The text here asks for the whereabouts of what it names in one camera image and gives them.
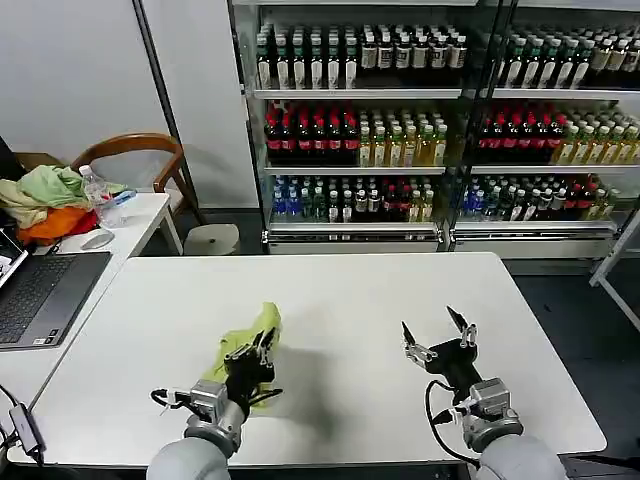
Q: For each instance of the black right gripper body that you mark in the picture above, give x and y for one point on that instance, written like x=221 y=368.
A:
x=455 y=360

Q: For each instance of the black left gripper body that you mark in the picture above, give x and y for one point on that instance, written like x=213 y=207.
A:
x=247 y=377

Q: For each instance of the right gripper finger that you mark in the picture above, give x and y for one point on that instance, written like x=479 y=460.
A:
x=469 y=334
x=417 y=351

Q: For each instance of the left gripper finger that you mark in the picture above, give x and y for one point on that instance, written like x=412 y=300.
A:
x=265 y=352
x=242 y=351

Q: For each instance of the lime green shirt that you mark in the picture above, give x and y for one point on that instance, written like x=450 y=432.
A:
x=267 y=315

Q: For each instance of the white round stool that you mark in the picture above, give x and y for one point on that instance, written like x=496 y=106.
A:
x=212 y=239

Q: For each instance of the white side desk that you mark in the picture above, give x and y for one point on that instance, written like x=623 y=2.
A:
x=142 y=215

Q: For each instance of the grey computer mouse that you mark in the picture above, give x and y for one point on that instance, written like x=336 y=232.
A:
x=96 y=239

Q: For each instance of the small blue packet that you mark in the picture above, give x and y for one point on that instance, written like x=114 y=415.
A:
x=124 y=196

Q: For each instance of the dark grey laptop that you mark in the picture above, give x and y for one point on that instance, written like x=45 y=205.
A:
x=42 y=295

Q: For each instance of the glass shelf with drink bottles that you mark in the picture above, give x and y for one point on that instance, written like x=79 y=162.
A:
x=357 y=132
x=557 y=132

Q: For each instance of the clear plastic water bottle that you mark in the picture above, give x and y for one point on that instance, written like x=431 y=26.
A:
x=93 y=189

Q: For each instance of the brown wooden chair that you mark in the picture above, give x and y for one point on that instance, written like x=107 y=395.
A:
x=127 y=142

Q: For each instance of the pile of coloured clothes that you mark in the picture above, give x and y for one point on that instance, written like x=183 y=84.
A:
x=42 y=200

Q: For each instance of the black slanted pole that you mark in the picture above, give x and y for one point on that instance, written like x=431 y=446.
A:
x=165 y=100

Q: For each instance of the white metal frame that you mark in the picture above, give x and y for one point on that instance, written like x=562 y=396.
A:
x=616 y=267

